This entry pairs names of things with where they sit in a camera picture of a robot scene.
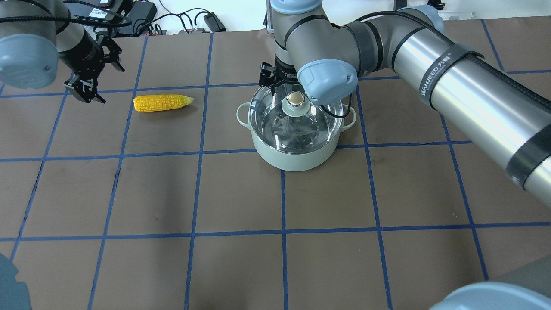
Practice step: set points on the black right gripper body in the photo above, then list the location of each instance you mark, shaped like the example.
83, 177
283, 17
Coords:
267, 79

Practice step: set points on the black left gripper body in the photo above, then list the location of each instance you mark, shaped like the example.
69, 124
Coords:
84, 50

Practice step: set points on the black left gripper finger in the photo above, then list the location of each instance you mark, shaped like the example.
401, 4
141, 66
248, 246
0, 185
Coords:
84, 90
111, 52

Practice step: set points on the glass pot lid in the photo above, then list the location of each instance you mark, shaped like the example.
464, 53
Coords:
287, 121

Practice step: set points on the yellow corn cob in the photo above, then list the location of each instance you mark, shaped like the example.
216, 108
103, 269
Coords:
161, 102

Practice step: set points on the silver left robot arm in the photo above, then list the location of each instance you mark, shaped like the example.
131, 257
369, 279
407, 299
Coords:
36, 35

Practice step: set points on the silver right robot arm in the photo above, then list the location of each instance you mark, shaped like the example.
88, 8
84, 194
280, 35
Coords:
507, 120

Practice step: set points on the pale green cooking pot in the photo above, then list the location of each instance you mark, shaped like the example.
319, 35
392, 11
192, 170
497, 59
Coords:
295, 162

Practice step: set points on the black power adapter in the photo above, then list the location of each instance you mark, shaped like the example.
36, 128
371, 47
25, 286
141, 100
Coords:
141, 12

